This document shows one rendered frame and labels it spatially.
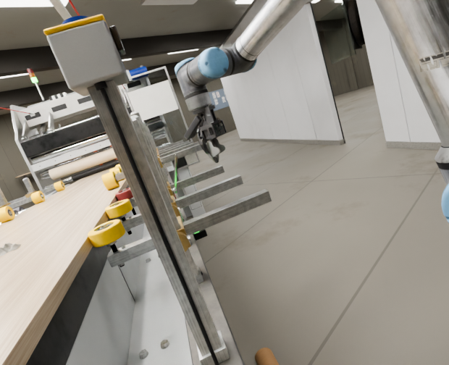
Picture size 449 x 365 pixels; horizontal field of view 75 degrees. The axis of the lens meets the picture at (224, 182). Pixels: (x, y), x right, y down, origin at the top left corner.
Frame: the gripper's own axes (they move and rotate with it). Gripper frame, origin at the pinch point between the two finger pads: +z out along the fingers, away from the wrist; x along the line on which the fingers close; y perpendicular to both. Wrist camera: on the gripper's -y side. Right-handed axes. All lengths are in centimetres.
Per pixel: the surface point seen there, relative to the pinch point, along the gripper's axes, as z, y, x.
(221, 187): 7.6, 9.4, -13.1
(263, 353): 83, 0, -12
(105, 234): 1, 9, -56
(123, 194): 0.8, -29.8, -24.1
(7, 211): -5, -118, -38
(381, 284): 91, 35, 50
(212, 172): 6.0, -7.9, 5.1
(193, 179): 5.9, -13.5, -1.3
